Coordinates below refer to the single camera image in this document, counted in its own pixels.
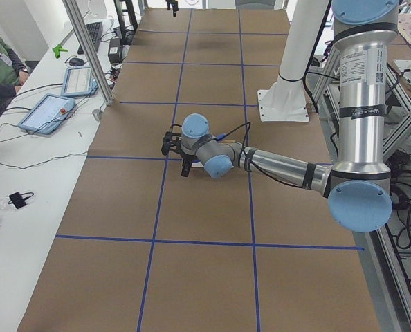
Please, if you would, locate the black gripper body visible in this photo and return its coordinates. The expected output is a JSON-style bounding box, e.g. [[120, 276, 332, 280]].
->
[[180, 150, 197, 166], [166, 0, 179, 11]]

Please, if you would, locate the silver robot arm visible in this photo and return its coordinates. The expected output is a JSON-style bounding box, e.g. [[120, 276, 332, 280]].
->
[[163, 1, 398, 232]]

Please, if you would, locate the black power adapter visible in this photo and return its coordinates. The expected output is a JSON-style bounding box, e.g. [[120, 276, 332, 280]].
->
[[107, 38, 122, 64]]

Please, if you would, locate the black keyboard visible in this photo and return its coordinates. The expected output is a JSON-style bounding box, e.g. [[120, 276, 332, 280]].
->
[[86, 21, 103, 52]]

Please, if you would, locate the black computer mouse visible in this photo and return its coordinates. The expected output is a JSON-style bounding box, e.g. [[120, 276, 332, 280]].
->
[[68, 57, 85, 67]]

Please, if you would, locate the far blue teach pendant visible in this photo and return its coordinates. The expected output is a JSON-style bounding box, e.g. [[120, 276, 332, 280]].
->
[[61, 66, 98, 98]]

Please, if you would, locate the blue teach pendant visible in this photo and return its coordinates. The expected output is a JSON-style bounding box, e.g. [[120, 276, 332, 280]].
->
[[17, 93, 76, 135], [61, 66, 98, 98]]

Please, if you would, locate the green plastic clamp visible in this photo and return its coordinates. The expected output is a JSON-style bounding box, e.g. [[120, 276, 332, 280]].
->
[[52, 44, 68, 59]]

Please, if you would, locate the near blue teach pendant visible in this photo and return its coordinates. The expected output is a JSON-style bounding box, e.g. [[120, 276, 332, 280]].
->
[[17, 93, 76, 135]]

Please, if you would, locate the black camera cable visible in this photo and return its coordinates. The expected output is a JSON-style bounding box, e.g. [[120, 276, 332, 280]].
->
[[215, 121, 310, 190]]

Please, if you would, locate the aluminium frame post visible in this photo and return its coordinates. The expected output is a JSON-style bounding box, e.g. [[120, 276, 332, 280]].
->
[[62, 0, 113, 106]]

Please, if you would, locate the white camera mast pedestal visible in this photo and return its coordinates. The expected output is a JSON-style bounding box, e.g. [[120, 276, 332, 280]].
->
[[257, 0, 331, 122]]

